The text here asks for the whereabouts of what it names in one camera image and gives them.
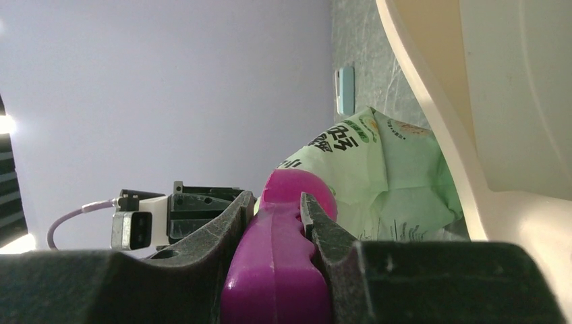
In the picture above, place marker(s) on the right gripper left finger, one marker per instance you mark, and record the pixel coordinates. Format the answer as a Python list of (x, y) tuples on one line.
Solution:
[(181, 283)]

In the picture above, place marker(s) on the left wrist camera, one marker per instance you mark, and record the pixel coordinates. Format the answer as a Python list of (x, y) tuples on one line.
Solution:
[(140, 220)]

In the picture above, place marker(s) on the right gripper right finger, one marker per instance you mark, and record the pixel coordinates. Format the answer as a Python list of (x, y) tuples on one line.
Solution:
[(426, 282)]

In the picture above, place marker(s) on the magenta litter scoop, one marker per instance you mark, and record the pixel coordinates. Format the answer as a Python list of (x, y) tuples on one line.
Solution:
[(271, 278)]

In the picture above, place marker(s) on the beige litter box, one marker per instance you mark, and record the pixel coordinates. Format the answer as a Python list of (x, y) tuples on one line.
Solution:
[(493, 79)]

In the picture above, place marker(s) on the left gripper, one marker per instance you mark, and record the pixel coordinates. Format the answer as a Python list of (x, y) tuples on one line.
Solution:
[(191, 207)]

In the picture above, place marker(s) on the green cat litter bag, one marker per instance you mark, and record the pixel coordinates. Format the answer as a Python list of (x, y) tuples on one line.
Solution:
[(389, 179)]

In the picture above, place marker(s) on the light blue stapler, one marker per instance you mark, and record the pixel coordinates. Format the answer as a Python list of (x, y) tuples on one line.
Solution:
[(344, 81)]

